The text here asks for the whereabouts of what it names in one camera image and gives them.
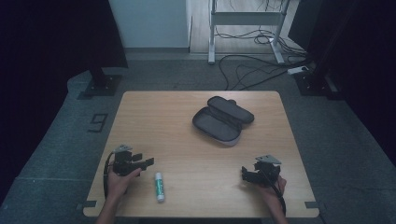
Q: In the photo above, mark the person's left hand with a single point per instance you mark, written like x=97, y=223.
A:
x=118, y=184

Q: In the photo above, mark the black curtain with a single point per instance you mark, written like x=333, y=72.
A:
x=62, y=37
x=358, y=62

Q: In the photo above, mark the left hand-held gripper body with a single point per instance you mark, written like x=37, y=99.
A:
x=122, y=161

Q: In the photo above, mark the person's right hand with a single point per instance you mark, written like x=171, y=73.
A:
x=272, y=192

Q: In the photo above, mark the black stand base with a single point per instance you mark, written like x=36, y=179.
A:
x=313, y=84
x=102, y=84

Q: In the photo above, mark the white metal desk frame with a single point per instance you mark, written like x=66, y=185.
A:
x=244, y=18

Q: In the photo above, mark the white glue stick green label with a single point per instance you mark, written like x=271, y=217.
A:
x=159, y=187

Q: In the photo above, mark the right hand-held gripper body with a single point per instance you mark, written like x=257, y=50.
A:
x=267, y=173

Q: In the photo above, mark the white power strip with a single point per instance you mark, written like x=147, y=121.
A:
x=297, y=70

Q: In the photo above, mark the dark grey pencil case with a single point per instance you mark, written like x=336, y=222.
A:
x=221, y=122

